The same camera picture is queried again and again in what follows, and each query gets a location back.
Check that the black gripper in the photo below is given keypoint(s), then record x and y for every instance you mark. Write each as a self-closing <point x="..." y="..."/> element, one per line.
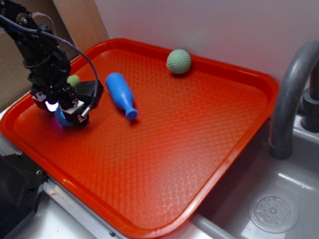
<point x="49" y="85"/>

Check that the blue dimpled ball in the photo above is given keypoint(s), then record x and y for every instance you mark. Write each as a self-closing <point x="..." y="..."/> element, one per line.
<point x="61" y="119"/>

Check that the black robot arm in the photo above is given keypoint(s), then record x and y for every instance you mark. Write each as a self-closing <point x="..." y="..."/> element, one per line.
<point x="32" y="40"/>

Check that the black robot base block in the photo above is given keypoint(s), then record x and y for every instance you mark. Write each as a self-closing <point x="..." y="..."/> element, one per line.
<point x="21" y="184"/>

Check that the green dimpled ball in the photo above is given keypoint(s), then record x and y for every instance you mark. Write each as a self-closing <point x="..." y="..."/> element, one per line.
<point x="178" y="61"/>

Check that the green plush turtle toy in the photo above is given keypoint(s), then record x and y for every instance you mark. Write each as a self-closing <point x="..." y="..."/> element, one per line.
<point x="73" y="80"/>

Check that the black cube block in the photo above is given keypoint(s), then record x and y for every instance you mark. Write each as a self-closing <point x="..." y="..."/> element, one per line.
<point x="85" y="92"/>

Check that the blue toy bowling pin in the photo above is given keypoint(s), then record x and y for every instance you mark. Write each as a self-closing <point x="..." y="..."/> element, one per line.
<point x="121" y="94"/>

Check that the wooden board panel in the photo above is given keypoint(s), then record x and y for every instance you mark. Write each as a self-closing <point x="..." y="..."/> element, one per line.
<point x="83" y="22"/>

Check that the red plastic tray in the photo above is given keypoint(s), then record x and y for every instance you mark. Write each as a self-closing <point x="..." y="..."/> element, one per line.
<point x="147" y="176"/>

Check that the grey toy sink basin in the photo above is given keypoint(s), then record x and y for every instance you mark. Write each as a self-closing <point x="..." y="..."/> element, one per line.
<point x="263" y="198"/>

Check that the grey toy faucet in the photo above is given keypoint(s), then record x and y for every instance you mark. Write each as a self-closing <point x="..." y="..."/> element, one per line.
<point x="302" y="73"/>

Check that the dark grey faucet knob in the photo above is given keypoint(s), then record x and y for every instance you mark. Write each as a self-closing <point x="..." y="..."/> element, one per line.
<point x="310" y="120"/>

